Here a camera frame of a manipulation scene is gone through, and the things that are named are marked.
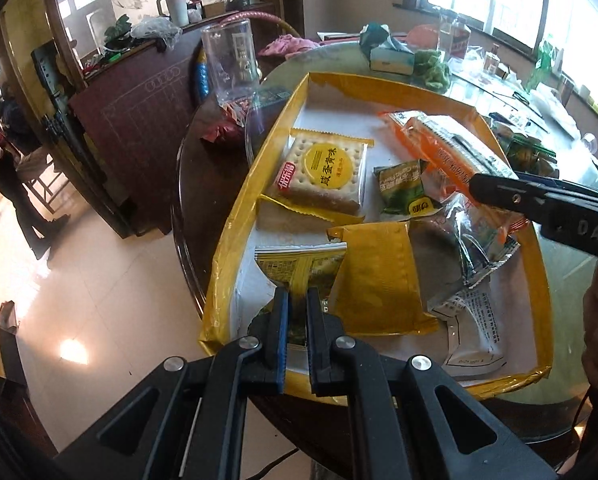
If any yellow round-label cracker packet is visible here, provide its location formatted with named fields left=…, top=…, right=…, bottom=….
left=256, top=127, right=375, bottom=233

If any pink fly swatter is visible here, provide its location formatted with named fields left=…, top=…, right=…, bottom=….
left=406, top=25, right=440, bottom=52

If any pink hula hoop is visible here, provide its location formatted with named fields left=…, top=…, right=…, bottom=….
left=219, top=6, right=300, bottom=41

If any small green snack packet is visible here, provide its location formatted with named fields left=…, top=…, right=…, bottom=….
left=374, top=160, right=442, bottom=218

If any blue yellow tube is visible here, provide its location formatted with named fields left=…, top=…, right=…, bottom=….
left=194, top=52, right=213, bottom=103

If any white tumbler with straw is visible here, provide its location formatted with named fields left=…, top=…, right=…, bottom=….
left=156, top=0, right=191, bottom=28

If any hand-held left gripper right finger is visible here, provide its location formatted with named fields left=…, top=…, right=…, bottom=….
left=306, top=287, right=555, bottom=480

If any teal tissue box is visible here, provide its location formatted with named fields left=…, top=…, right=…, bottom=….
left=359, top=22, right=416, bottom=76

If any green cloth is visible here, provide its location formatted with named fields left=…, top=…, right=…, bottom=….
left=414, top=47, right=452, bottom=93

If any green plastic bottle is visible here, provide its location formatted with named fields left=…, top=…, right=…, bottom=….
left=529, top=35, right=556, bottom=92

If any printed paper mat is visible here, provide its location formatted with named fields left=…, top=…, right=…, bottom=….
left=454, top=80, right=545, bottom=131

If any white bag on cabinet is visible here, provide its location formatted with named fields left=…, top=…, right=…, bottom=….
left=130, top=16, right=181, bottom=50

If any white plastic bag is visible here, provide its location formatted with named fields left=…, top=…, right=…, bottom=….
left=534, top=85, right=580, bottom=126

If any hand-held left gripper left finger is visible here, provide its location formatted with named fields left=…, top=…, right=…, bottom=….
left=54, top=287, right=290, bottom=480

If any red snack packet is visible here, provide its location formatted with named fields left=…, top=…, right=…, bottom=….
left=201, top=100, right=252, bottom=146

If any silver snack packet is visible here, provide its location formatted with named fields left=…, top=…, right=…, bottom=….
left=409, top=195, right=522, bottom=311

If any green plastic plant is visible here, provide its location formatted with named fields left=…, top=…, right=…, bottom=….
left=103, top=14, right=130, bottom=45

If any white red-label liquor bottle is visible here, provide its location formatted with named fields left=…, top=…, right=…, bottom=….
left=452, top=15, right=472, bottom=58

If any dark red folding table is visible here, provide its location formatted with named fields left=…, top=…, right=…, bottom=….
left=69, top=35, right=215, bottom=236

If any clear glass mug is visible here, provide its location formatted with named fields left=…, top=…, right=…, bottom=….
left=201, top=17, right=260, bottom=106

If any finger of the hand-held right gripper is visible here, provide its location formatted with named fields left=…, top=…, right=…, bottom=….
left=469, top=172, right=598, bottom=221
left=516, top=172, right=598, bottom=206

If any white printed snack packet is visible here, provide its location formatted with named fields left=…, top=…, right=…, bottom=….
left=429, top=280, right=511, bottom=376

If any yellow cardboard tray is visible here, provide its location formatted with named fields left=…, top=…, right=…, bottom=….
left=199, top=72, right=552, bottom=401

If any plain yellow snack packet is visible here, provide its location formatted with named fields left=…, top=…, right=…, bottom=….
left=327, top=220, right=441, bottom=337

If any pink cloth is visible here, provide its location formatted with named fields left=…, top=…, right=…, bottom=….
left=258, top=34, right=321, bottom=59

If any black long device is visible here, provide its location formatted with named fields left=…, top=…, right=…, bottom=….
left=31, top=42, right=92, bottom=171

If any green striped snack packet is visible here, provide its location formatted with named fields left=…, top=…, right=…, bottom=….
left=499, top=127, right=560, bottom=177

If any yellow green printed snack packet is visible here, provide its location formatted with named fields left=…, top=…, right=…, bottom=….
left=254, top=242, right=348, bottom=347

